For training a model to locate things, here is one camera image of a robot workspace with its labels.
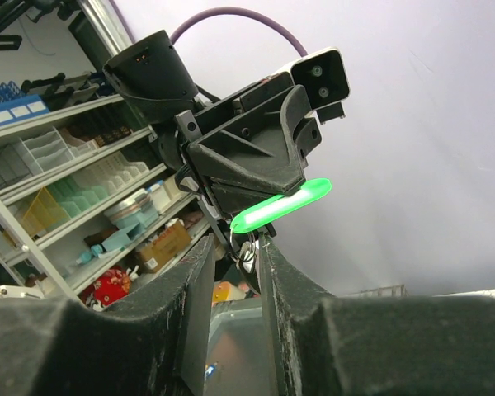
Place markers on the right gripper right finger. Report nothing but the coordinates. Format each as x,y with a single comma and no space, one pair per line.
320,344

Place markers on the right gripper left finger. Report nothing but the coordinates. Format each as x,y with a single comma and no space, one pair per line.
151,342

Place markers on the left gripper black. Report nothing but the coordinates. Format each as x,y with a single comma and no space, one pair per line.
243,149

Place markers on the green key tag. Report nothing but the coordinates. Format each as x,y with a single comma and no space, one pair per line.
279,206

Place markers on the metal keys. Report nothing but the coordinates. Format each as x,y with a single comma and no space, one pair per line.
245,258

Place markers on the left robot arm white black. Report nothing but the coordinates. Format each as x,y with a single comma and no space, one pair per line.
151,76

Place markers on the red patterned bag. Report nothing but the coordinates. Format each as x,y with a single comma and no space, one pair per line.
112,285

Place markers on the cardboard box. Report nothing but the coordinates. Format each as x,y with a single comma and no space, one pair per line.
153,255

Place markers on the metal storage shelf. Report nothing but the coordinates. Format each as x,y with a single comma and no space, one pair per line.
81,187

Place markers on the blue plastic basket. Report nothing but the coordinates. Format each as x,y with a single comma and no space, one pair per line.
16,106

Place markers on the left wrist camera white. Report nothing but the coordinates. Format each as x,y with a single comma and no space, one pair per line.
324,78

